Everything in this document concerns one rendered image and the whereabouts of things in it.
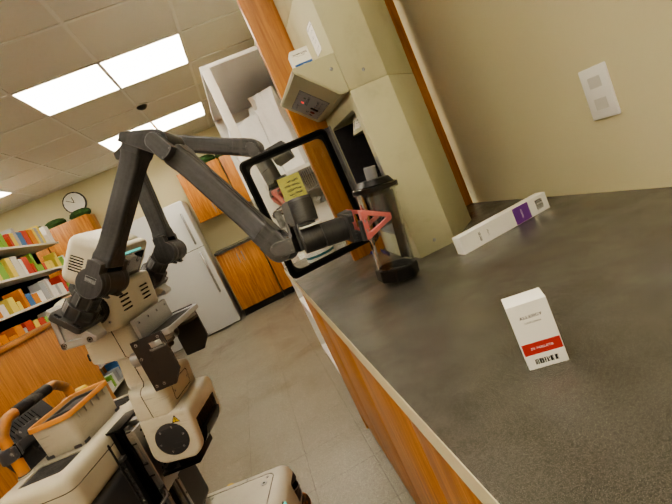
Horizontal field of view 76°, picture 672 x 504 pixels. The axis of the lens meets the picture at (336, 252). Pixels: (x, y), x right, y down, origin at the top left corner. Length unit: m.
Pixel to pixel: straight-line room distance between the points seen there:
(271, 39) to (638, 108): 1.04
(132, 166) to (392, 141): 0.64
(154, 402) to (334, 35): 1.13
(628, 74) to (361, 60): 0.58
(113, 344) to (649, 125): 1.45
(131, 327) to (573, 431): 1.21
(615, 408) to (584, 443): 0.05
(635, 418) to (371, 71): 0.95
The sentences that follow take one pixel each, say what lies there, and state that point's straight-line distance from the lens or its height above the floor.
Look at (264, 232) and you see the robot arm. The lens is 0.98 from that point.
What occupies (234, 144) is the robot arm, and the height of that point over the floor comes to 1.46.
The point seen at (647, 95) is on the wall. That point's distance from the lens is 1.09.
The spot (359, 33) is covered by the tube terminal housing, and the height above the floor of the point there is 1.53.
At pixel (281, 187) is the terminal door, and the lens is 1.37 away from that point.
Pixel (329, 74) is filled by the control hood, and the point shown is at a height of 1.46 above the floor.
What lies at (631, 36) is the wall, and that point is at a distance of 1.08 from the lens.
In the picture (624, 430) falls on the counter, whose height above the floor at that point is 0.94.
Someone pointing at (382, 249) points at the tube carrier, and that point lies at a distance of 0.99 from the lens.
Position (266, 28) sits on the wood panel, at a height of 1.75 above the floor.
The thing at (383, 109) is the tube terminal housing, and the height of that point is 1.34.
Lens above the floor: 1.23
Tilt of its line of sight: 9 degrees down
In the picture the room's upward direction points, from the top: 25 degrees counter-clockwise
